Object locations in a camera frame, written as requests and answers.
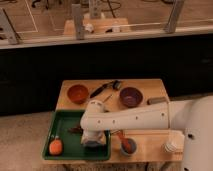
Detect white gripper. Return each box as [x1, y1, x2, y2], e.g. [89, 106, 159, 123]
[81, 130, 106, 144]

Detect grey sponge block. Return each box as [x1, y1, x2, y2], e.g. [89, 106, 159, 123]
[83, 141, 106, 148]

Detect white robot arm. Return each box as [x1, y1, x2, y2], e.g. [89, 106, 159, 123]
[80, 96, 213, 171]

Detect green plastic tray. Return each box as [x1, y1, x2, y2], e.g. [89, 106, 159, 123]
[42, 110, 111, 160]

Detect pile of dark beans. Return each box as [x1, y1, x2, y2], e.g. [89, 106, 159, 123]
[68, 125, 83, 134]

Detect orange scrub brush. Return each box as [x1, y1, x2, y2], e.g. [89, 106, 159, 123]
[49, 136, 63, 156]

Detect orange bowl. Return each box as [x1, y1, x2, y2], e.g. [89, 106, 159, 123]
[67, 84, 89, 104]

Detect grey cup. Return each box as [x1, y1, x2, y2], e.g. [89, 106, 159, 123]
[120, 138, 137, 156]

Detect purple bowl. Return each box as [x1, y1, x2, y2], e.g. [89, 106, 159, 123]
[119, 87, 143, 108]

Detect wooden table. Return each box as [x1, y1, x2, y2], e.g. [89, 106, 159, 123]
[41, 78, 193, 166]

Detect white stacked cups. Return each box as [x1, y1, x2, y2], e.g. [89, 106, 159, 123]
[162, 130, 185, 154]

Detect dark grey block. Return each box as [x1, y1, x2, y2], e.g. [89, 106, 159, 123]
[147, 97, 167, 105]

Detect black handled dish brush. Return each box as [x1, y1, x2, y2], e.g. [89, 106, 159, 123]
[90, 80, 121, 98]

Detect grey metal post middle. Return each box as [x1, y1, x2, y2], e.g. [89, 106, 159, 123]
[72, 4, 84, 40]

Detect grey metal post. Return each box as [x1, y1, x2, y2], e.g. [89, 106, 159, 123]
[164, 0, 185, 33]
[0, 8, 19, 45]
[72, 4, 84, 40]

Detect grey metal post left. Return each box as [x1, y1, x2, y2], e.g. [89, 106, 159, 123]
[0, 8, 19, 45]

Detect grey metal post right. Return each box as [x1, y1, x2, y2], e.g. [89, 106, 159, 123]
[164, 0, 185, 33]

